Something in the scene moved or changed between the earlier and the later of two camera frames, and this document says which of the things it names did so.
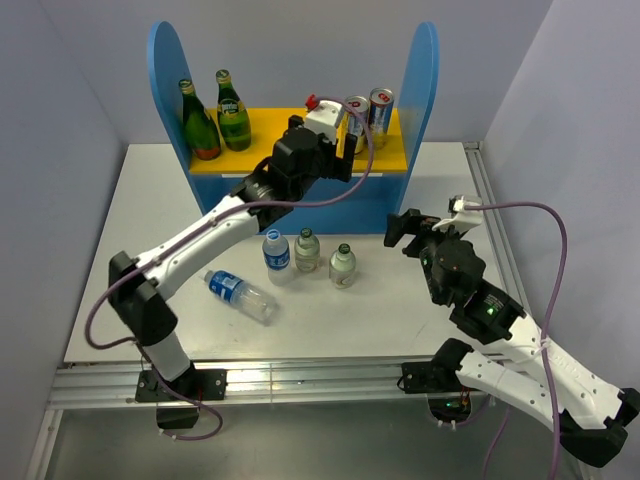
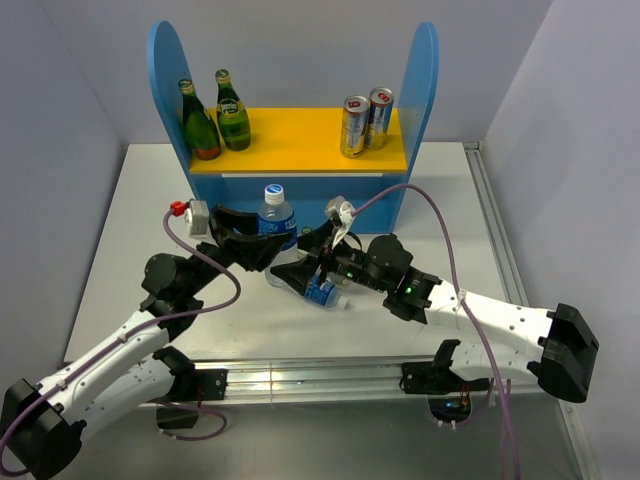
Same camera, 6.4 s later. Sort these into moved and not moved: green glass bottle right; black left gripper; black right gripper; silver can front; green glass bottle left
Moved: black right gripper; black left gripper
Not moved: green glass bottle left; silver can front; green glass bottle right
